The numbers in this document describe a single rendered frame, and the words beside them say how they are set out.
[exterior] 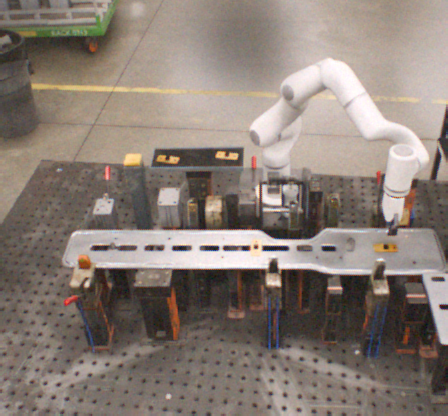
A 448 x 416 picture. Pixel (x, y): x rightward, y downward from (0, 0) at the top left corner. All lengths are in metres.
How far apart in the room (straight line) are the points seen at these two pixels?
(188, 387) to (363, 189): 1.31
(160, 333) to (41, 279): 0.63
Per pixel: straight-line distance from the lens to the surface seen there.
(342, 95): 1.95
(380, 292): 1.99
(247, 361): 2.21
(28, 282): 2.64
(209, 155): 2.32
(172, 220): 2.25
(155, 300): 2.09
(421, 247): 2.23
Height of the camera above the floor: 2.54
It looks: 40 degrees down
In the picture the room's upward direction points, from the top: 3 degrees counter-clockwise
